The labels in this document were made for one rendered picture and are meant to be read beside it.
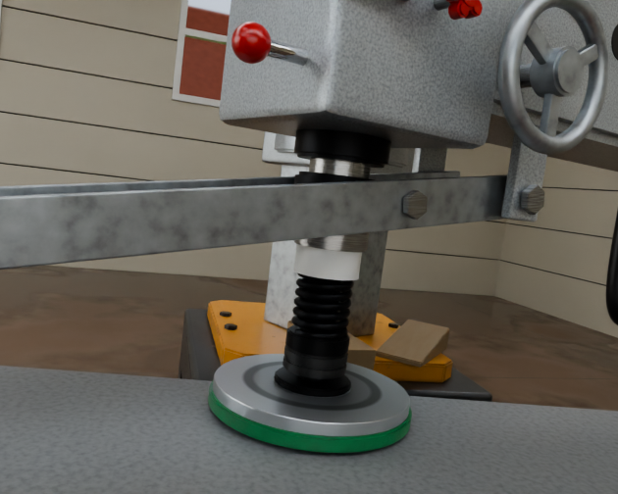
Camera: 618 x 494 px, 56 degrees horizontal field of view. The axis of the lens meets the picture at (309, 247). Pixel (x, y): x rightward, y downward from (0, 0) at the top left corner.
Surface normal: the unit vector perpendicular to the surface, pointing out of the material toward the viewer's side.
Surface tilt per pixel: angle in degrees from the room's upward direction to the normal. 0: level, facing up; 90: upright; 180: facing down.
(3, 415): 0
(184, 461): 0
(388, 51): 90
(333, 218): 90
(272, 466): 0
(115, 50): 90
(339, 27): 90
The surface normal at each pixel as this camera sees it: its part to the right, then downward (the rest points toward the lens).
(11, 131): 0.32, 0.13
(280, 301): -0.72, -0.02
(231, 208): 0.53, 0.15
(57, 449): 0.12, -0.99
